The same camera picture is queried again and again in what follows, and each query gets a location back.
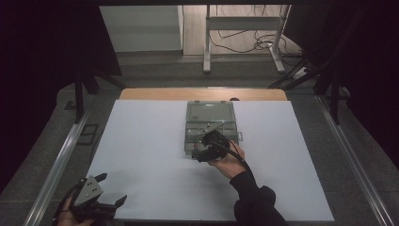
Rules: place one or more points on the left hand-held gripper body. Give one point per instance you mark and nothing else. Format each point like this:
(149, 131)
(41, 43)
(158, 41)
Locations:
(89, 191)

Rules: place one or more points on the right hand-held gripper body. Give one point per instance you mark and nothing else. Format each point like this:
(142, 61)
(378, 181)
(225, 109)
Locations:
(215, 147)

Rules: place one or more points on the clear plastic compartment box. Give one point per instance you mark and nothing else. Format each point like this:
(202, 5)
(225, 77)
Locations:
(208, 122)

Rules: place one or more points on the person's right hand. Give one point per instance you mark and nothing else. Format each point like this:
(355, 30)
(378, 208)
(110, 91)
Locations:
(230, 164)

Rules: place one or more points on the person's left hand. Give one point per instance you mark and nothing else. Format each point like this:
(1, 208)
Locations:
(67, 216)

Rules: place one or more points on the white table sheet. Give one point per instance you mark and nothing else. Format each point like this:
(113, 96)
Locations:
(150, 163)

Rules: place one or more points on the wooden table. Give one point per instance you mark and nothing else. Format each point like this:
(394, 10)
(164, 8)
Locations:
(175, 93)

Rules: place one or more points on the black metal stand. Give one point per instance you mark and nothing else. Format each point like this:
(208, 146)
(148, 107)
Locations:
(80, 94)
(334, 78)

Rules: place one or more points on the black curtain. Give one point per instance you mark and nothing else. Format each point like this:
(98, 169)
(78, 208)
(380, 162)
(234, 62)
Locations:
(47, 78)
(370, 78)

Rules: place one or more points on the white power strip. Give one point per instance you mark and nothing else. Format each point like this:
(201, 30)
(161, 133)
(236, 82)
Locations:
(300, 72)

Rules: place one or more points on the pale grey panel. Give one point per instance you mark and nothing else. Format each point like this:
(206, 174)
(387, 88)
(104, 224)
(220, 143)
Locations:
(141, 28)

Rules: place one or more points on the aluminium rail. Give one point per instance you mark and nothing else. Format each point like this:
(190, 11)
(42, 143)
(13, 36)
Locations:
(56, 169)
(354, 163)

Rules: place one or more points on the white metal desk frame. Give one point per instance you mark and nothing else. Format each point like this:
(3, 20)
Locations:
(243, 23)

